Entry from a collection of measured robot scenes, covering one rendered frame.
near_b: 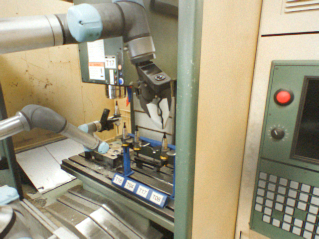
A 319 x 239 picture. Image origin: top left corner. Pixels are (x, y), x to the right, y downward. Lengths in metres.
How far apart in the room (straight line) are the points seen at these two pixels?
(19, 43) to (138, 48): 0.27
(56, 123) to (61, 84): 1.37
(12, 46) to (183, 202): 0.55
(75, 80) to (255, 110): 2.14
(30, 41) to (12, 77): 1.80
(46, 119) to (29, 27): 0.70
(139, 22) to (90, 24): 0.13
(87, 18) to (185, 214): 0.52
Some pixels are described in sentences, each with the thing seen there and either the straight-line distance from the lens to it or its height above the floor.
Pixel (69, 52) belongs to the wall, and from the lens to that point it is 2.65.
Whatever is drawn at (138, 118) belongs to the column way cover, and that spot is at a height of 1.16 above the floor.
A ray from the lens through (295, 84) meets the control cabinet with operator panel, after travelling 0.83.
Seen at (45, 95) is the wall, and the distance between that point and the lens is 2.52.
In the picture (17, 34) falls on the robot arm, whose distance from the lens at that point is 0.61.
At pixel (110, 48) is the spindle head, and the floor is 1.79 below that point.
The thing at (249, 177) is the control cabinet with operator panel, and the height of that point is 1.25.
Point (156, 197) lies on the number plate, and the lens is 1.35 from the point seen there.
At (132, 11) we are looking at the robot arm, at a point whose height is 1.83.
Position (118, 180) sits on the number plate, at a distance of 1.54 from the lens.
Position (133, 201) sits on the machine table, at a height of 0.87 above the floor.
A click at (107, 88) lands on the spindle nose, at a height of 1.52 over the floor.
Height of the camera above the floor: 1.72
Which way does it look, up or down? 16 degrees down
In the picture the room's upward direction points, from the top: straight up
